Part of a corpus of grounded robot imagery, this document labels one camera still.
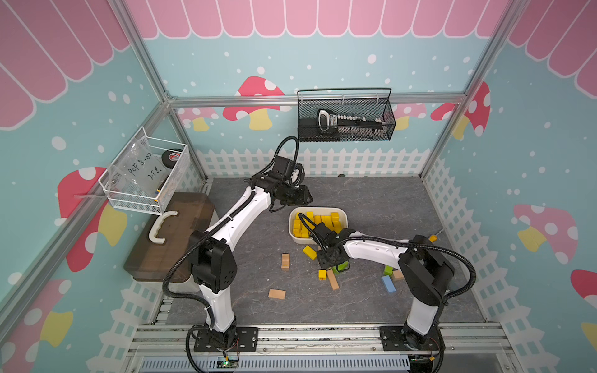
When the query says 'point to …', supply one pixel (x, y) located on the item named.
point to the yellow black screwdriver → (433, 238)
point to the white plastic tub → (302, 221)
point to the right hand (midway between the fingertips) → (325, 261)
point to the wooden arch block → (285, 260)
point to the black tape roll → (170, 157)
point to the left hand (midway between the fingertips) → (308, 202)
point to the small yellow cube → (335, 218)
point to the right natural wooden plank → (333, 279)
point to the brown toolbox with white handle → (167, 235)
